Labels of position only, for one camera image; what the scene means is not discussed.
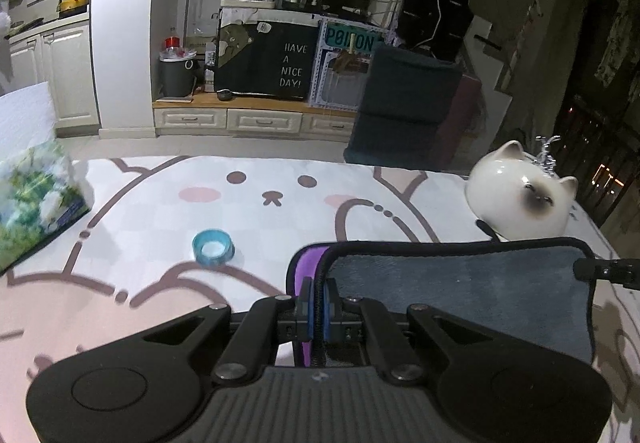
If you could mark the poison sign frame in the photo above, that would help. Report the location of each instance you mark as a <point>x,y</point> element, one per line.
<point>342,63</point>

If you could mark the white ceramic cat bowl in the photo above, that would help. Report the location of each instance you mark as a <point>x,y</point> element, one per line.
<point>520,196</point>

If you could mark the white kitchen cabinet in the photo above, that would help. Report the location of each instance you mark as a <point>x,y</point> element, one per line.
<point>59,54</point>

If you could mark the small black bowl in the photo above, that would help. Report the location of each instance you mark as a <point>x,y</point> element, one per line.
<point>224,96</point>

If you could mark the blue tape roll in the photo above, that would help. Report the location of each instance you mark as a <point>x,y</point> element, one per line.
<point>212,247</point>

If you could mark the maroon folded mat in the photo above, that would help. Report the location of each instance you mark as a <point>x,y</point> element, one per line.
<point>465,107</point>

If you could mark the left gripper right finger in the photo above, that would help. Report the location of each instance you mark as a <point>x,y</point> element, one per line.
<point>332,311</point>

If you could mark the dark teal folded cushion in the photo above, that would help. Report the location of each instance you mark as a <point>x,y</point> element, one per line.
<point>406,99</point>

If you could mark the dark grey trash bin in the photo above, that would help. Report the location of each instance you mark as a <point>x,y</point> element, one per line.
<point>177,77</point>

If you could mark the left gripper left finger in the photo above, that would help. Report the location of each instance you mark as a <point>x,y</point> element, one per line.
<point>304,310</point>

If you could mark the green floral tissue pack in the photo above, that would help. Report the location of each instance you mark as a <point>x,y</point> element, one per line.
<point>40,197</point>

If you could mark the black hanging bag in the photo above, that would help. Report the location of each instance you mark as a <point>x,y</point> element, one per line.
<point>435,27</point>

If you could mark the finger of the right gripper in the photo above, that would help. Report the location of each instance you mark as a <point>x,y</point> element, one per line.
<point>625,272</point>

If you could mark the white drawer bench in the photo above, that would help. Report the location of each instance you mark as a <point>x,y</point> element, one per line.
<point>206,115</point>

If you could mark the black have a nice day cloth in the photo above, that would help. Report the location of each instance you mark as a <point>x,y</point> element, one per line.
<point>266,59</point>

